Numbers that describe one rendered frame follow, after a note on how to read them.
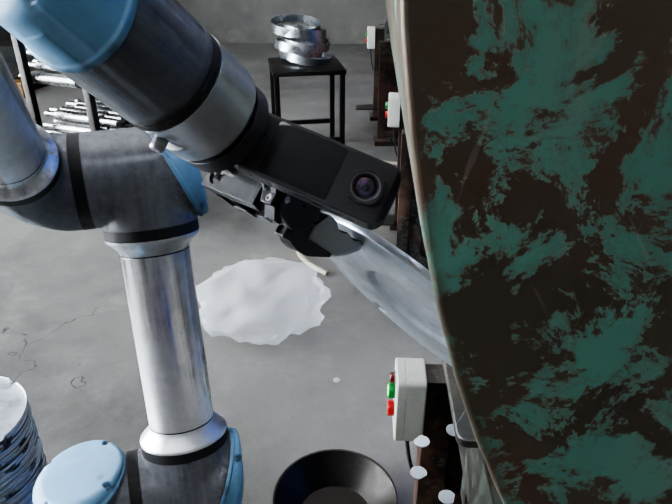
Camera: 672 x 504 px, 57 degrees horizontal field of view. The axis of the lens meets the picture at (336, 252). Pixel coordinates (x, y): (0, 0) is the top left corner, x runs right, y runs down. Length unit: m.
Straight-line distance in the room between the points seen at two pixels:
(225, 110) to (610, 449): 0.30
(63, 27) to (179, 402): 0.58
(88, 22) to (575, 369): 0.28
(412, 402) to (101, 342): 1.45
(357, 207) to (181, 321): 0.42
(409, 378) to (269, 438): 0.85
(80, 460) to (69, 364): 1.35
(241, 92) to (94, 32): 0.10
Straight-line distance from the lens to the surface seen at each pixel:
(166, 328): 0.80
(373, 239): 0.55
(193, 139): 0.41
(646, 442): 0.19
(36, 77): 2.96
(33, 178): 0.72
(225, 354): 2.15
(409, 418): 1.10
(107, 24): 0.35
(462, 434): 0.76
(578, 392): 0.17
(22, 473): 1.66
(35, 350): 2.36
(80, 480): 0.89
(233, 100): 0.40
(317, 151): 0.44
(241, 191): 0.49
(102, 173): 0.75
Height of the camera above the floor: 1.31
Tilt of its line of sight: 29 degrees down
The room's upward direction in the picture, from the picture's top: straight up
